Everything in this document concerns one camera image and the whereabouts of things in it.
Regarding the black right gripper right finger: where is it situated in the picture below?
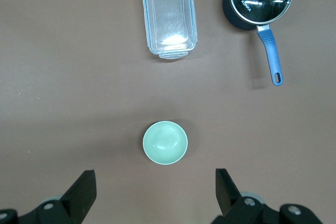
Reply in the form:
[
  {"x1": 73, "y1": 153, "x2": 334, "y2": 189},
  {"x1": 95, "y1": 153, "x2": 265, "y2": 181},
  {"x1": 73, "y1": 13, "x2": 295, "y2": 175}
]
[{"x1": 208, "y1": 168, "x2": 322, "y2": 224}]

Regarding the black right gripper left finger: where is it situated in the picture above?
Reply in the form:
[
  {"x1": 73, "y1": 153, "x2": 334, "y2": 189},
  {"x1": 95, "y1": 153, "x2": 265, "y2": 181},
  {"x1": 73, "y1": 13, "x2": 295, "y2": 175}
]
[{"x1": 0, "y1": 170, "x2": 97, "y2": 224}]

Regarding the green bowl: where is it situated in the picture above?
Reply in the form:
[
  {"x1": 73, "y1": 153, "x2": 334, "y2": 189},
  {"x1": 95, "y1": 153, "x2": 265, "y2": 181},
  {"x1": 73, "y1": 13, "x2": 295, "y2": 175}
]
[{"x1": 142, "y1": 121, "x2": 188, "y2": 165}]

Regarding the clear plastic food container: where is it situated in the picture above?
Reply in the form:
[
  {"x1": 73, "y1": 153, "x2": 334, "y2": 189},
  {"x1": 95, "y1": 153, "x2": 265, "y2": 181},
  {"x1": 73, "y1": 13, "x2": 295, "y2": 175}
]
[{"x1": 141, "y1": 0, "x2": 198, "y2": 61}]

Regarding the dark saucepan with blue handle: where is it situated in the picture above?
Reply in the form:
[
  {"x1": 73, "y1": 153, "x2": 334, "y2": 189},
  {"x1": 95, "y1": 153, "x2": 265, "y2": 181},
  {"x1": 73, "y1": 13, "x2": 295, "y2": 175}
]
[{"x1": 222, "y1": 0, "x2": 294, "y2": 87}]

